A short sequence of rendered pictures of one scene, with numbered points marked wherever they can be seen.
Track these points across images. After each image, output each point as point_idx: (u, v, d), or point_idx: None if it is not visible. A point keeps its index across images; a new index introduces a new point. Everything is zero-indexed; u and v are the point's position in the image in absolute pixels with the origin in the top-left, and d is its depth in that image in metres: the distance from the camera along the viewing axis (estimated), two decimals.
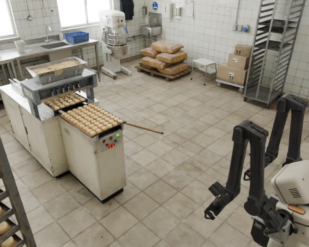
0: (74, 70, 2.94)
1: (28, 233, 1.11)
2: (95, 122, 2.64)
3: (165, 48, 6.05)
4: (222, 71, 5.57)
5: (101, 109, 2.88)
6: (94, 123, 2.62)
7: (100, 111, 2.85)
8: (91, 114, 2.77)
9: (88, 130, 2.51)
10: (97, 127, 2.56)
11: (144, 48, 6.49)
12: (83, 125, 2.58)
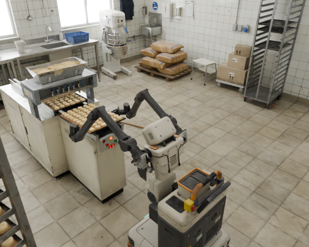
0: (74, 70, 2.94)
1: (28, 233, 1.11)
2: None
3: (165, 48, 6.05)
4: (222, 71, 5.57)
5: None
6: None
7: None
8: None
9: None
10: (96, 124, 2.54)
11: (144, 48, 6.49)
12: (83, 123, 2.57)
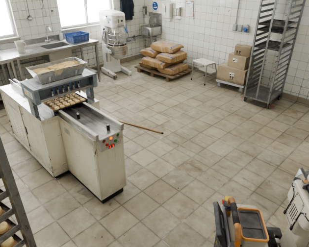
0: (74, 70, 2.94)
1: (28, 233, 1.11)
2: None
3: (165, 48, 6.05)
4: (222, 71, 5.57)
5: None
6: None
7: None
8: None
9: None
10: None
11: (144, 48, 6.49)
12: None
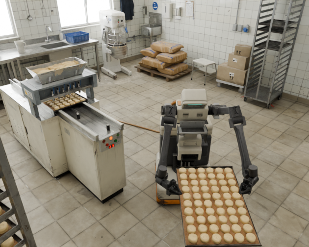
0: (74, 70, 2.94)
1: (28, 233, 1.11)
2: (213, 184, 1.77)
3: (165, 48, 6.05)
4: (222, 71, 5.57)
5: (186, 209, 1.60)
6: (216, 183, 1.78)
7: (190, 206, 1.63)
8: (209, 204, 1.64)
9: (231, 176, 1.83)
10: (217, 174, 1.85)
11: (144, 48, 6.49)
12: (232, 186, 1.75)
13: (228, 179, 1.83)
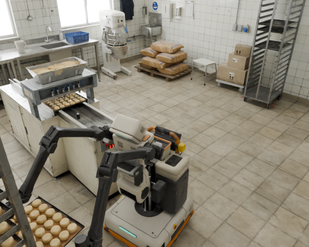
0: (74, 70, 2.94)
1: (28, 233, 1.11)
2: (36, 234, 1.43)
3: (165, 48, 6.05)
4: (222, 71, 5.57)
5: None
6: (39, 234, 1.43)
7: None
8: None
9: (64, 235, 1.41)
10: (55, 225, 1.47)
11: (144, 48, 6.49)
12: None
13: (59, 237, 1.42)
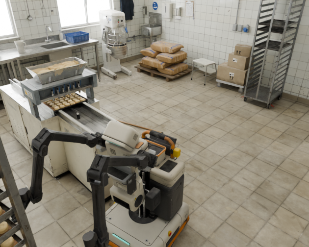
0: (74, 70, 2.94)
1: (28, 233, 1.11)
2: None
3: (165, 48, 6.05)
4: (222, 71, 5.57)
5: None
6: None
7: None
8: None
9: None
10: None
11: (144, 48, 6.49)
12: None
13: None
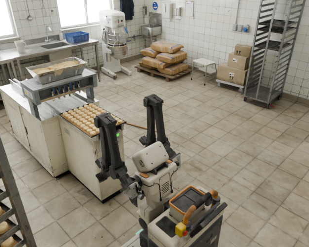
0: (74, 70, 2.94)
1: (28, 233, 1.11)
2: None
3: (165, 48, 6.05)
4: (222, 71, 5.57)
5: None
6: None
7: None
8: None
9: None
10: None
11: (144, 48, 6.49)
12: None
13: None
